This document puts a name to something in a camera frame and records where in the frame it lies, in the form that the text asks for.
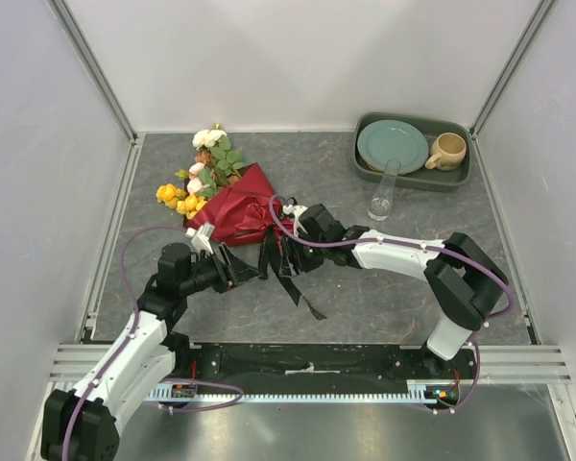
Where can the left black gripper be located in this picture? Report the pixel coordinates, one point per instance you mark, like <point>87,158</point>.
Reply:
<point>239,271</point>

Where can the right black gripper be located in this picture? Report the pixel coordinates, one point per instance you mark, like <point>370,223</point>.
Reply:
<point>291,247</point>

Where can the black ribbon gold lettering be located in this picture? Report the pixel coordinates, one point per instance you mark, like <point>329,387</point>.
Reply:
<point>269,257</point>

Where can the flower bouquet red paper wrap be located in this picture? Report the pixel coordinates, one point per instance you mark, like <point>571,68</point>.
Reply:
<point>220,189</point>

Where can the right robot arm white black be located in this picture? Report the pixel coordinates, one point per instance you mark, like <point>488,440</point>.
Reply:
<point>465,281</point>

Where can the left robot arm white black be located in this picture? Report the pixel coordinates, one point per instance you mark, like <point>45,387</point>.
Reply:
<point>87,421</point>

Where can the clear glass vase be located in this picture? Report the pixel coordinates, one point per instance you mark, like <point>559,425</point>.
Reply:
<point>382,199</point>

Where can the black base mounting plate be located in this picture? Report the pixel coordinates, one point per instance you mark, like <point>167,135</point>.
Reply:
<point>317,368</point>

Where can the teal ceramic plate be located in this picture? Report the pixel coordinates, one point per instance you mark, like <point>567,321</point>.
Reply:
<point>383,140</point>

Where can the dark green tray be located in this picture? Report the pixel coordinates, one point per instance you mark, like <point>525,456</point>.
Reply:
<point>422,179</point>

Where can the beige ceramic mug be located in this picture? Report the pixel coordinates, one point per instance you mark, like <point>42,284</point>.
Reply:
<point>447,152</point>

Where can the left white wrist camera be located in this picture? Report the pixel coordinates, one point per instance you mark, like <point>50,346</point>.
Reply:
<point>200,238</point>

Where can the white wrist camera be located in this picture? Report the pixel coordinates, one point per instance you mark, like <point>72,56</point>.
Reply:
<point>200,238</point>
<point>294,212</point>

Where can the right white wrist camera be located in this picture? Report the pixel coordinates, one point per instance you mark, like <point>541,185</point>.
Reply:
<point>294,212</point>

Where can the light blue cable duct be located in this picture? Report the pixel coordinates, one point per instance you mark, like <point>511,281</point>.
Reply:
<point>172,393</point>

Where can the left aluminium corner post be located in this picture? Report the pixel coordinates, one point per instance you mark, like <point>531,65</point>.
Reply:
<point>94,69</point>

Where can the aluminium corner post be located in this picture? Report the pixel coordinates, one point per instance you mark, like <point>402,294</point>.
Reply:
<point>512,64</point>
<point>94,69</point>

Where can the right aluminium corner post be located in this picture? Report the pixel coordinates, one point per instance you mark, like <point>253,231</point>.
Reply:
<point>512,64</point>

